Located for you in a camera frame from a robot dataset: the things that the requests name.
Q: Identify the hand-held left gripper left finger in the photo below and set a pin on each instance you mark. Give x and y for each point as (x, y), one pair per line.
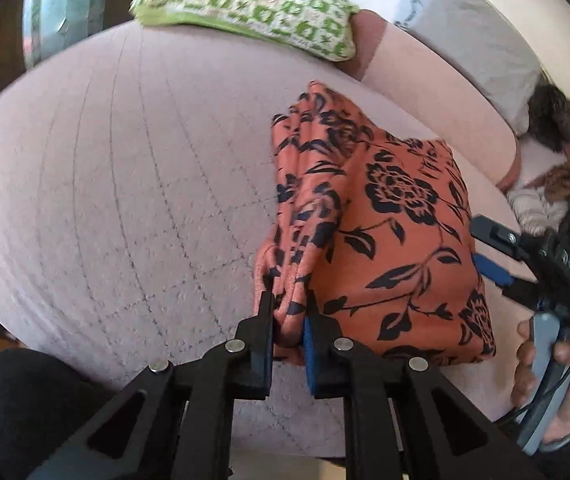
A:
(264, 340)

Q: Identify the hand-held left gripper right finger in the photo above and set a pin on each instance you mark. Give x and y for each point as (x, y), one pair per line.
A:
(310, 360)

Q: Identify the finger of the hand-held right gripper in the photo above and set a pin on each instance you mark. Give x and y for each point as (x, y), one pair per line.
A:
(490, 267)
(490, 232)

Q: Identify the orange floral blouse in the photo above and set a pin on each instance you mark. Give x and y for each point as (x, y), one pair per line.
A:
(405, 240)

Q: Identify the dark furry cloth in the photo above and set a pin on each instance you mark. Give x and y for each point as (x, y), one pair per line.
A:
(552, 115)

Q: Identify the pink bolster cushion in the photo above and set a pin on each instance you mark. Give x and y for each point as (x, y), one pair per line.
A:
(440, 105)

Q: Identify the blue-grey pillow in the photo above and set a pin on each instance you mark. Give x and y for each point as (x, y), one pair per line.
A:
(475, 45)

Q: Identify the lilac sofa bed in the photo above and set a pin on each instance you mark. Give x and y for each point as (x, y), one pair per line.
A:
(115, 185)

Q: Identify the green checked pillow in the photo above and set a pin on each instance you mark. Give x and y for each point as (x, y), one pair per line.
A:
(245, 5)

